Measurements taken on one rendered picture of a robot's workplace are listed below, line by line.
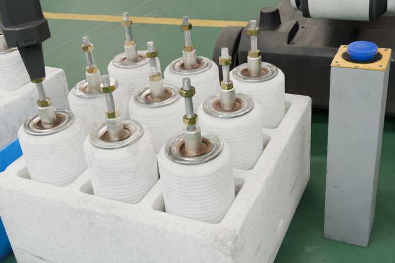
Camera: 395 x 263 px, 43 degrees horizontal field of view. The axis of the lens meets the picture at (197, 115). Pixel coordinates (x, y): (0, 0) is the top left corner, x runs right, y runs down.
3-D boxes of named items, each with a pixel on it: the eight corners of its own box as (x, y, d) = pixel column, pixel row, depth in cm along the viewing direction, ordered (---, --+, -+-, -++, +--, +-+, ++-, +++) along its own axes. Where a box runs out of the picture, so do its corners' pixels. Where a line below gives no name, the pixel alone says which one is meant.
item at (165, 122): (157, 214, 81) (140, 117, 72) (135, 184, 89) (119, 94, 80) (208, 193, 85) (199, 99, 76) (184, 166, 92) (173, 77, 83)
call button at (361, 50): (349, 52, 71) (350, 39, 70) (378, 54, 70) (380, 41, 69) (344, 63, 68) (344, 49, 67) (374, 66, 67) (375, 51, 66)
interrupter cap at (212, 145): (210, 171, 60) (210, 167, 59) (154, 162, 62) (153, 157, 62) (231, 138, 66) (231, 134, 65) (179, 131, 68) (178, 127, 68)
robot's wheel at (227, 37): (239, 85, 136) (236, 14, 126) (257, 87, 134) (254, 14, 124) (213, 121, 120) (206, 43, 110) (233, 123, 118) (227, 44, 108)
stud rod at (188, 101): (197, 132, 63) (191, 78, 59) (191, 135, 62) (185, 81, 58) (192, 130, 63) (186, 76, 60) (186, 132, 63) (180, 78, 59)
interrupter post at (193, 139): (198, 157, 63) (196, 134, 61) (181, 154, 64) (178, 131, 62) (206, 146, 65) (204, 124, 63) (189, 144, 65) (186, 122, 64)
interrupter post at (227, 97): (230, 102, 75) (229, 82, 73) (240, 108, 73) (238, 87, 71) (217, 107, 74) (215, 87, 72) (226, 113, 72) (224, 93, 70)
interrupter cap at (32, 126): (49, 108, 78) (47, 104, 78) (86, 116, 75) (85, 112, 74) (12, 132, 73) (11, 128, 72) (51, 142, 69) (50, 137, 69)
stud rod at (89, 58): (90, 81, 82) (80, 38, 78) (92, 78, 82) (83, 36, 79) (96, 81, 81) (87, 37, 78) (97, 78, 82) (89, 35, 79)
